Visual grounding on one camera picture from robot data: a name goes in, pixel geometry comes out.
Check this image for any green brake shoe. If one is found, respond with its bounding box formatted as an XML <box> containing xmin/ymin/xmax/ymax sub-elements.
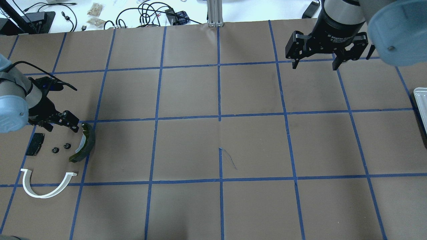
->
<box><xmin>68</xmin><ymin>122</ymin><xmax>96</xmax><ymax>163</ymax></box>

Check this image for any black monitor stand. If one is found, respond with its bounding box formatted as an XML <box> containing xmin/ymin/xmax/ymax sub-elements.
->
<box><xmin>0</xmin><ymin>0</ymin><xmax>56</xmax><ymax>34</ymax></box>

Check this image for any black brake pad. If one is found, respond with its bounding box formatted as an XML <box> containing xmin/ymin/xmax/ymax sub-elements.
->
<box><xmin>25</xmin><ymin>133</ymin><xmax>45</xmax><ymax>156</ymax></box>

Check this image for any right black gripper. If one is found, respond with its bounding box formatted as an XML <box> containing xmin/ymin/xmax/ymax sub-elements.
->
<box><xmin>285</xmin><ymin>13</ymin><xmax>369</xmax><ymax>70</ymax></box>

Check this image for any black power adapter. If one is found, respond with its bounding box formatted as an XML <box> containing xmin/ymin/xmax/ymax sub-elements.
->
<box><xmin>301</xmin><ymin>0</ymin><xmax>321</xmax><ymax>19</ymax></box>

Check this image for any white curved plastic bracket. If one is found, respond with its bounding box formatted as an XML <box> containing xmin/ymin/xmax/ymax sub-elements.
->
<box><xmin>21</xmin><ymin>168</ymin><xmax>78</xmax><ymax>199</ymax></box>

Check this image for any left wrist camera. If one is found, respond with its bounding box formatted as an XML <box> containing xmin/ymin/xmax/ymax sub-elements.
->
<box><xmin>28</xmin><ymin>77</ymin><xmax>78</xmax><ymax>93</ymax></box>

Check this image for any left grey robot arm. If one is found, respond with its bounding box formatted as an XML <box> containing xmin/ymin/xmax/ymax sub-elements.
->
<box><xmin>0</xmin><ymin>56</ymin><xmax>79</xmax><ymax>133</ymax></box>

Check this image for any black cable bundle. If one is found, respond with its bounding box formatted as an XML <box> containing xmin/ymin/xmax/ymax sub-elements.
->
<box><xmin>103</xmin><ymin>2</ymin><xmax>202</xmax><ymax>30</ymax></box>

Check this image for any aluminium frame post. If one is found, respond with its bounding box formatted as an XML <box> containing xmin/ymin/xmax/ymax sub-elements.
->
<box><xmin>206</xmin><ymin>0</ymin><xmax>224</xmax><ymax>27</ymax></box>

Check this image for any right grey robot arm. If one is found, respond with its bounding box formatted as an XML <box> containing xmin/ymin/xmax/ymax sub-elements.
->
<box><xmin>285</xmin><ymin>0</ymin><xmax>427</xmax><ymax>70</ymax></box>

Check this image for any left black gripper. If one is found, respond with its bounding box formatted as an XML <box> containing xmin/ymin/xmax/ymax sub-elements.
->
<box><xmin>28</xmin><ymin>95</ymin><xmax>79</xmax><ymax>133</ymax></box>

